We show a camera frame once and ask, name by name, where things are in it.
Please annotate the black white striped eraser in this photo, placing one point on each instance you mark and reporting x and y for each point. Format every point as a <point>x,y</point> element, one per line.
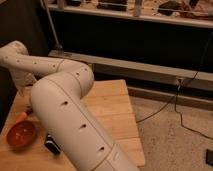
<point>51,145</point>

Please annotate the orange handled tool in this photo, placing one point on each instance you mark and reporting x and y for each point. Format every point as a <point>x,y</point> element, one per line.
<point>22,116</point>

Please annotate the orange red bowl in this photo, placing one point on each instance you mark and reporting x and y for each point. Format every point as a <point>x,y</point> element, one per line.
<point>21,134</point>

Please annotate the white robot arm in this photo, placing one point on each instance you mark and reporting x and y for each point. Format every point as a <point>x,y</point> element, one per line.
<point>56,100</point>

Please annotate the cluttered wall shelf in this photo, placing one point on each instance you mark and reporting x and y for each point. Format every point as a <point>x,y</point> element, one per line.
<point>195,13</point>

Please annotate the metal lamp pole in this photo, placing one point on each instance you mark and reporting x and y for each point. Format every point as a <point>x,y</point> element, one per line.
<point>58,46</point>

